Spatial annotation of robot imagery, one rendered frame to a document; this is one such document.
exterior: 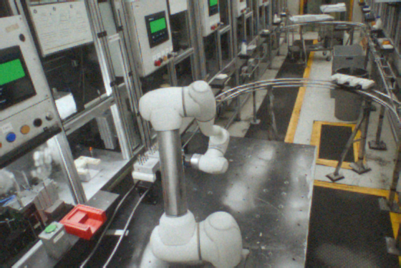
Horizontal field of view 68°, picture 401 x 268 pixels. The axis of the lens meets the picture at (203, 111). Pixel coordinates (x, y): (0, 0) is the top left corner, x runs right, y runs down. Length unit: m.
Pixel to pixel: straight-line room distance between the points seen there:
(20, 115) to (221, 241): 0.94
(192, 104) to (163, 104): 0.12
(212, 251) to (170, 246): 0.18
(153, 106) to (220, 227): 0.57
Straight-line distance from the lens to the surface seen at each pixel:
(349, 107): 4.15
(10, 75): 1.29
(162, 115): 1.23
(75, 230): 1.50
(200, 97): 1.20
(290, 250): 1.60
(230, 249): 1.36
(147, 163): 1.80
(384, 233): 2.76
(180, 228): 1.34
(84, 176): 1.82
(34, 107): 1.37
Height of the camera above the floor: 1.90
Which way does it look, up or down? 25 degrees down
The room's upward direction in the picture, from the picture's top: 6 degrees counter-clockwise
